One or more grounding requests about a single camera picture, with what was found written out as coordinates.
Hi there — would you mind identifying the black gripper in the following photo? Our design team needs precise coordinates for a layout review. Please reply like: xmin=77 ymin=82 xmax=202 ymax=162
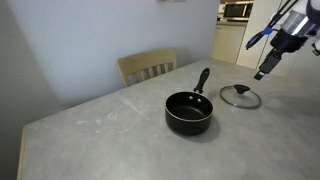
xmin=254 ymin=28 xmax=309 ymax=81

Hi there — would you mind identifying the glass lid with black knob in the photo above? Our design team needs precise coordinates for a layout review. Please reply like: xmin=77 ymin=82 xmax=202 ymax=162
xmin=219 ymin=83 xmax=263 ymax=110

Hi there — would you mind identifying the white tall cabinet door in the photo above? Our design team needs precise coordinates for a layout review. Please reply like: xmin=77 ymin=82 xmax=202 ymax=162
xmin=235 ymin=0 xmax=294 ymax=78

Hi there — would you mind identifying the cream kitchen cabinet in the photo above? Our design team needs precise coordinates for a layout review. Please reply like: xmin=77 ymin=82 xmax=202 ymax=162
xmin=210 ymin=20 xmax=249 ymax=65

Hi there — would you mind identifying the silver microwave oven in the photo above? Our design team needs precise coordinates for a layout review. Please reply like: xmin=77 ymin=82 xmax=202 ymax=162
xmin=222 ymin=1 xmax=254 ymax=21

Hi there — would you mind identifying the black and blue robot cable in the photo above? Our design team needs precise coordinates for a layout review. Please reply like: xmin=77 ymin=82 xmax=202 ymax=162
xmin=245 ymin=0 xmax=299 ymax=51

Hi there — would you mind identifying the black saucepan with long handle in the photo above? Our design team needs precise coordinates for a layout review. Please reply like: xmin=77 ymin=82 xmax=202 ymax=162
xmin=164 ymin=67 xmax=214 ymax=137

